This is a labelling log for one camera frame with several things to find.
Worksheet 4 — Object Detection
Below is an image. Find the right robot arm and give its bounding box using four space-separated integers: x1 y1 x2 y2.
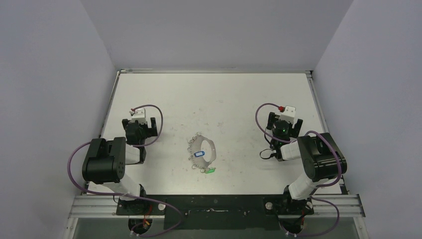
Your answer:
266 112 347 214

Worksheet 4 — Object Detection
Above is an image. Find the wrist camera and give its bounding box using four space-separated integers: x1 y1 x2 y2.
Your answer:
130 108 147 124
278 106 296 124

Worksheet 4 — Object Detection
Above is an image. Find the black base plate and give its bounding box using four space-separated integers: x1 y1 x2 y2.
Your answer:
115 194 314 234

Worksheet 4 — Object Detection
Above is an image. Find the aluminium rail front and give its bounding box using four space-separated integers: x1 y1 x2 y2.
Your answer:
69 195 365 219

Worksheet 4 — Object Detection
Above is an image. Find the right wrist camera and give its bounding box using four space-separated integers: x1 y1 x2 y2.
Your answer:
278 106 296 124

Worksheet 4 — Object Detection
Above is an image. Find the blue tagged key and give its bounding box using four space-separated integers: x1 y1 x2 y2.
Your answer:
194 151 205 157

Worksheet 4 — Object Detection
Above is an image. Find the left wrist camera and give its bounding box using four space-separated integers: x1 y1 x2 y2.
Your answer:
130 108 147 124

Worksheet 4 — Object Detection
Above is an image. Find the large metal key ring plate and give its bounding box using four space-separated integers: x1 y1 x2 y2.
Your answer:
187 132 216 174

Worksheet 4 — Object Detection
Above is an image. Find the green tagged key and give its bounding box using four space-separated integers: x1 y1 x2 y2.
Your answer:
204 167 216 174

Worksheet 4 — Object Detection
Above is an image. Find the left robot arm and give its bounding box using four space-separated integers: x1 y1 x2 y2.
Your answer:
82 118 158 215

